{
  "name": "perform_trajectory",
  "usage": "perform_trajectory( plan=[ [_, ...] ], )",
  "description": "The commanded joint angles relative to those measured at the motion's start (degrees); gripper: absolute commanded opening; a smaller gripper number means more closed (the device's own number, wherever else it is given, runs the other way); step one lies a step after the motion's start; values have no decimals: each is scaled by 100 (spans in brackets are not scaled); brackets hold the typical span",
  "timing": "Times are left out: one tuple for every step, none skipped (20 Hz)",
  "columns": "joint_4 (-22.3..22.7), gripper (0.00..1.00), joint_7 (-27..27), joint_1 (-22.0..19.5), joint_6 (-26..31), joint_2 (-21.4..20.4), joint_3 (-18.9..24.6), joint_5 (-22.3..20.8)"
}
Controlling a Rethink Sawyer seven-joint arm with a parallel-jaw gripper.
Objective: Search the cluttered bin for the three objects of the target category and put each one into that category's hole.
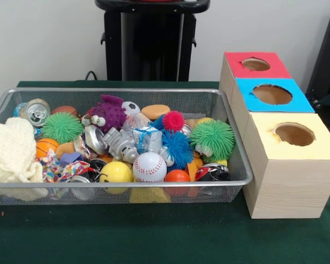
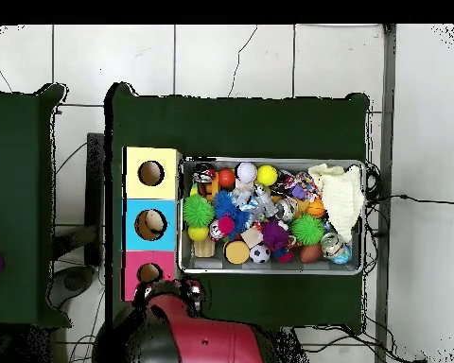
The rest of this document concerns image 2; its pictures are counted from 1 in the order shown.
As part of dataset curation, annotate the wooden box with three holes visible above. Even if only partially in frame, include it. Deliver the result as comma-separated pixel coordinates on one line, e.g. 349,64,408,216
121,146,183,303

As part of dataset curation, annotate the grey rounded floor object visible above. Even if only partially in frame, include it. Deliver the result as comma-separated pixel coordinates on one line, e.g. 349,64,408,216
46,264,96,309

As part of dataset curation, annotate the blue puffer ball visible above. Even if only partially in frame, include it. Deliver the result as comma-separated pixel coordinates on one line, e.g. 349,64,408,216
212,189,251,239

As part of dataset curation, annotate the cream knitted cloth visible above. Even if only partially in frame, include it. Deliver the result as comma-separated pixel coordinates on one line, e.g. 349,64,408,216
307,163,365,244

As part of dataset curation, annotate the small orange ball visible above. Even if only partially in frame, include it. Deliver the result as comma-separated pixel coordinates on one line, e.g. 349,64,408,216
218,168,236,189

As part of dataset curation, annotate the small soccer ball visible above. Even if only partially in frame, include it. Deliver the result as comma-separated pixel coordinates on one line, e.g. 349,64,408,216
249,244,271,265

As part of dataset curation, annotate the black cable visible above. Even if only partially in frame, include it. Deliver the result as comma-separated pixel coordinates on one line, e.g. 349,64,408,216
366,193,454,205

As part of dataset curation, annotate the purple spiky fish toy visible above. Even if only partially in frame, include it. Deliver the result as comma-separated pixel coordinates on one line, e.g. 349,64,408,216
260,218,290,252

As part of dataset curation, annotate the orange round sponge disc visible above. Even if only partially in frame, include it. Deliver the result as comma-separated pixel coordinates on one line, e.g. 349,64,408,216
223,240,252,266

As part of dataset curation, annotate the yellow smiley ball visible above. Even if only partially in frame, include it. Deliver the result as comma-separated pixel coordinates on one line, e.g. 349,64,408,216
255,164,279,187

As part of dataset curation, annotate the green puffer ball with eyes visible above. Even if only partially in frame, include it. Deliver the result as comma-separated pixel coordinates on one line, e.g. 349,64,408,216
182,193,216,229

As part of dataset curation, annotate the white baseball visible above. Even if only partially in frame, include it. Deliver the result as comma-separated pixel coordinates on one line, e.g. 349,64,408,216
236,161,258,184

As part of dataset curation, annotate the grey metal pole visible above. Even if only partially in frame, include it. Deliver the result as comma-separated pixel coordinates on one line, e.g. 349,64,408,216
374,24,397,363

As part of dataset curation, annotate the crushed silver can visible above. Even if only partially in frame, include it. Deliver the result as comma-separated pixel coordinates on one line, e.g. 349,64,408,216
275,198,298,223

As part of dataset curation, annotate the shallow metal mesh bin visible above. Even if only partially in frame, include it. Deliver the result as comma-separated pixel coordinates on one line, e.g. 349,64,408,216
178,156,367,276

